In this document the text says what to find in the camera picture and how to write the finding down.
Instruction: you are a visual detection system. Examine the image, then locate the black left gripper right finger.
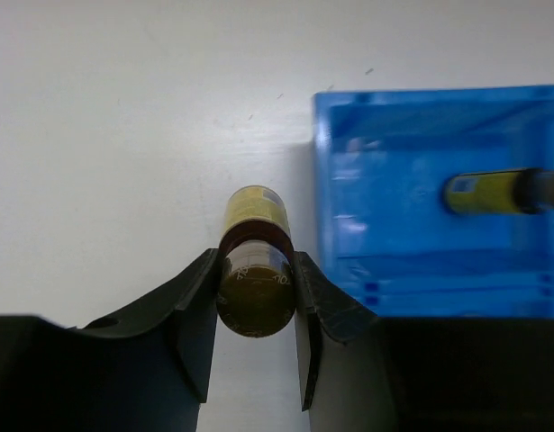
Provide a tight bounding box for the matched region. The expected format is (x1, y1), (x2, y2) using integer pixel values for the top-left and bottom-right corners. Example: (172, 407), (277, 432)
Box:
(293, 252), (554, 431)

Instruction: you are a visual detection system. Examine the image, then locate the blue three-compartment plastic bin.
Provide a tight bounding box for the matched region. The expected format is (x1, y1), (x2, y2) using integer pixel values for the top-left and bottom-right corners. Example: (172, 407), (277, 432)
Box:
(313, 85), (554, 319)

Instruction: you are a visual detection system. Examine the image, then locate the small brown bottle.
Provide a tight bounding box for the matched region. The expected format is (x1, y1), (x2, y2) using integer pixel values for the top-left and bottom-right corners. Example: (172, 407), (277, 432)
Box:
(442, 168), (554, 215)
(216, 185), (295, 338)

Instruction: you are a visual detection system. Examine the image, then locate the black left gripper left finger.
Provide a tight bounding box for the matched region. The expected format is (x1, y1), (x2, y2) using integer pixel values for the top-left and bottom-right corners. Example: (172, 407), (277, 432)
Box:
(0, 249), (219, 431)

